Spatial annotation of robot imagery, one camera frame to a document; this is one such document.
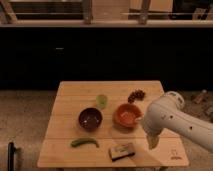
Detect whiteboard eraser block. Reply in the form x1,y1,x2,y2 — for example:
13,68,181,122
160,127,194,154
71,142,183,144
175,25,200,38
108,143,135,161

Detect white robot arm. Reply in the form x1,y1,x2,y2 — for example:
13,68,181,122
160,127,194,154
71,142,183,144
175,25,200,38
141,91,213,153

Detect green plastic cup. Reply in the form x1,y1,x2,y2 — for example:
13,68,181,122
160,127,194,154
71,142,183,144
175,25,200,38
96,94,108,109

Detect orange bowl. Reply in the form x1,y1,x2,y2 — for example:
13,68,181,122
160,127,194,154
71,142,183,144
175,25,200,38
113,103,143,128

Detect bunch of dark grapes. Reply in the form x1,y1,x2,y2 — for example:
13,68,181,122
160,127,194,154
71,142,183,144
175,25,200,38
128,90,145,103

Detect wooden folding table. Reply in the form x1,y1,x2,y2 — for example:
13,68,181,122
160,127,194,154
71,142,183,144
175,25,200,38
37,81,189,168

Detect dark purple bowl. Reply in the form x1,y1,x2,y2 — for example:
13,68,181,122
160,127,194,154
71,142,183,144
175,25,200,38
78,107,103,131

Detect green pepper toy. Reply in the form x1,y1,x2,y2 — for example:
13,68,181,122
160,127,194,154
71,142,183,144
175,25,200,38
71,138,99,148

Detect black post at lower left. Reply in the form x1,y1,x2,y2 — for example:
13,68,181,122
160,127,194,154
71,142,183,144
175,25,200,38
7,142,16,171

